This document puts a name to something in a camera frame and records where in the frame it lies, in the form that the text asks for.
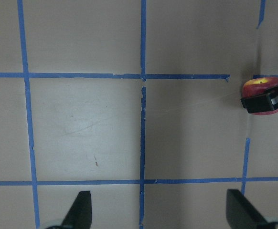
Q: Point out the bright red apple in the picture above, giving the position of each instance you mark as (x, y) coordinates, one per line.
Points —
(257, 86)

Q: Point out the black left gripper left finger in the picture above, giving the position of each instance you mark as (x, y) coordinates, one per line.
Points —
(79, 215)

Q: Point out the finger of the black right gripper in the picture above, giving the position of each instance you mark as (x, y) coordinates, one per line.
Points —
(267, 101)

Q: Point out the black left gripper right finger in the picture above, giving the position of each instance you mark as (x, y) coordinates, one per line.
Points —
(240, 213)

